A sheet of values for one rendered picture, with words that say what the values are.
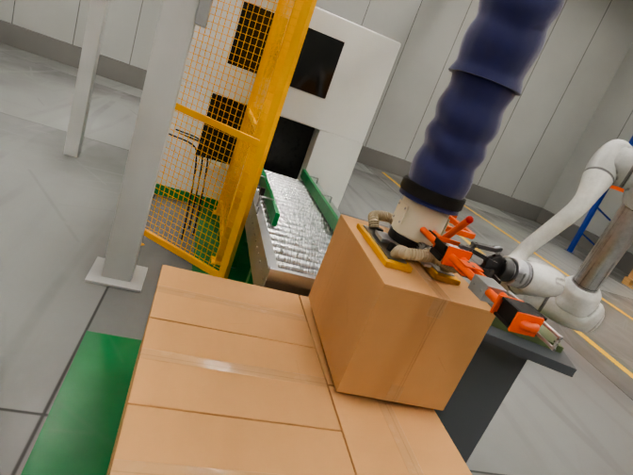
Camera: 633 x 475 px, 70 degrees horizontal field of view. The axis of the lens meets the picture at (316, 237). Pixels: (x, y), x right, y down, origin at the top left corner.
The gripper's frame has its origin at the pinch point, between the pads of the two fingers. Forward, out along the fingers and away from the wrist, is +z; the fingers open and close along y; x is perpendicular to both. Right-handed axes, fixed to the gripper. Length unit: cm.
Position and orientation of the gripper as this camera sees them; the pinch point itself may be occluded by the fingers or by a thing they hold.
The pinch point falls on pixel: (454, 254)
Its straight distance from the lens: 143.5
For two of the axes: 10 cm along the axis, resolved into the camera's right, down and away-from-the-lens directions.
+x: -1.9, -3.8, 9.0
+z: -9.2, -2.5, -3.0
